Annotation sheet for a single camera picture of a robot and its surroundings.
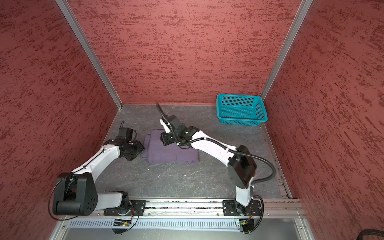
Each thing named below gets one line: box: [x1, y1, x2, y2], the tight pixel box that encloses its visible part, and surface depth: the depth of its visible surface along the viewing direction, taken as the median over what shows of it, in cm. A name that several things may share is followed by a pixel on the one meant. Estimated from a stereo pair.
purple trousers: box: [140, 129, 200, 164], surface depth 91 cm
